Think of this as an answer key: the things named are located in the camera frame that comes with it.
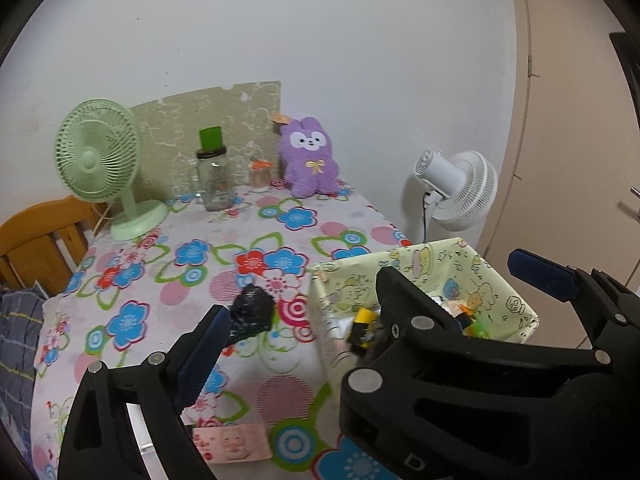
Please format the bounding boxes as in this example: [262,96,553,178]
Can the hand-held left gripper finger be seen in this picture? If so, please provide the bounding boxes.
[57,305,232,480]

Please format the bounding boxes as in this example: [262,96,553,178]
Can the green box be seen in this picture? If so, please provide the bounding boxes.
[198,127,225,154]

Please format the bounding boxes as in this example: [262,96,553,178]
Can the cotton swab container orange lid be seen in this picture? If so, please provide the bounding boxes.
[249,158,274,193]

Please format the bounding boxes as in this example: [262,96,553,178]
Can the colourful soft toy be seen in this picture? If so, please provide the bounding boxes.
[345,297,490,351]

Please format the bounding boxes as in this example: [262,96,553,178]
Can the beige door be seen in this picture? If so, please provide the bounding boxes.
[475,0,640,351]

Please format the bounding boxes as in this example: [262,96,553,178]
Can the green desk fan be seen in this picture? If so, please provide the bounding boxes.
[54,99,168,242]

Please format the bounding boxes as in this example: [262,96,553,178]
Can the metal door handle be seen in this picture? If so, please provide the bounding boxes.
[616,187,640,222]

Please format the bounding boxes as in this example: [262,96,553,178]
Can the green cartoon patterned board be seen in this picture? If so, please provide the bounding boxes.
[131,81,282,202]

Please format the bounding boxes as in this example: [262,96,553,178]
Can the white fan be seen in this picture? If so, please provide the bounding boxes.
[414,149,499,232]

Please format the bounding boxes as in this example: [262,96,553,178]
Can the purple plush bunny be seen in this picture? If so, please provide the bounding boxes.
[271,113,342,199]

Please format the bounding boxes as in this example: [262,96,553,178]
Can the blue plaid cloth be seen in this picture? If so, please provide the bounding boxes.
[0,287,47,441]

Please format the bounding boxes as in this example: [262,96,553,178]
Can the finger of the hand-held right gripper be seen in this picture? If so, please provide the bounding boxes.
[340,265,613,480]
[507,249,640,358]

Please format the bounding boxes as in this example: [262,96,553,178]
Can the black crumpled plastic bag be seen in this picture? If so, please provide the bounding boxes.
[227,284,276,346]

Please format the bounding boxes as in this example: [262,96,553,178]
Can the white fan cable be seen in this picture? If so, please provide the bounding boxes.
[92,202,114,237]

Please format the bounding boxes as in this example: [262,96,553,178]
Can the floral tablecloth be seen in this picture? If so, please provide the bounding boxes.
[30,182,413,480]

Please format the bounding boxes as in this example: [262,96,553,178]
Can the wooden chair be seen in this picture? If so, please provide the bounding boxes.
[0,199,109,297]

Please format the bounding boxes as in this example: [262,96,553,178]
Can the glass jar with black lid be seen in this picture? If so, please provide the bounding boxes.
[196,149,235,212]

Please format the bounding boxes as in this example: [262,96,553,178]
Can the yellow cartoon fabric storage box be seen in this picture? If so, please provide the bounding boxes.
[307,238,540,386]

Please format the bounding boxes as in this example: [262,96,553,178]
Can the black fan cable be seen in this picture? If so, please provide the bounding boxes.
[421,191,434,247]

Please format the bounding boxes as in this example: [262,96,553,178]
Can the pink printed packet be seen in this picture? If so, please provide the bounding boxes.
[191,422,274,462]

